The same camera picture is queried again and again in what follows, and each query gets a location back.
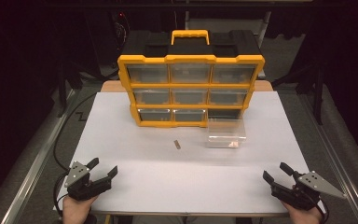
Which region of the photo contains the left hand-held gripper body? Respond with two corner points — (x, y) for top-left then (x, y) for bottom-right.
(63, 161), (113, 202)

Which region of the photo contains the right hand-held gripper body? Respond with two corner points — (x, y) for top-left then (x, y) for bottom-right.
(270, 170), (348, 212)

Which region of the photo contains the clear plastic drawer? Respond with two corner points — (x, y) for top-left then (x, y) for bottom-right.
(206, 118), (247, 149)

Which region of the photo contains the yellow and black organizer cabinet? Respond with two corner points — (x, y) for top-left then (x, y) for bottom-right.
(117, 29), (266, 129)

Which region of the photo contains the person's left hand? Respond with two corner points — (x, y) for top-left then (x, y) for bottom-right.
(62, 194), (99, 224)

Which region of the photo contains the person's right hand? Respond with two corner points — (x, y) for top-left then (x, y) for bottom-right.
(281, 200), (324, 224)

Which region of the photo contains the white sheet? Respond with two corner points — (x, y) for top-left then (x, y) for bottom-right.
(53, 91), (326, 217)

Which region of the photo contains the black stand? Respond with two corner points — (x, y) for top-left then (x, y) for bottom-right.
(56, 57), (119, 119)
(271, 60), (325, 126)

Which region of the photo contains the set of clear cabinet drawers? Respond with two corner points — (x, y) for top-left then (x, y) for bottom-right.
(126, 63), (257, 123)

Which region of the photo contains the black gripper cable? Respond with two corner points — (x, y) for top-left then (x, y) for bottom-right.
(314, 201), (331, 224)
(52, 171), (73, 219)

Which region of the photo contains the metal rail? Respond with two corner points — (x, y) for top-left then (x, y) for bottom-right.
(0, 88), (77, 224)
(297, 92), (358, 224)

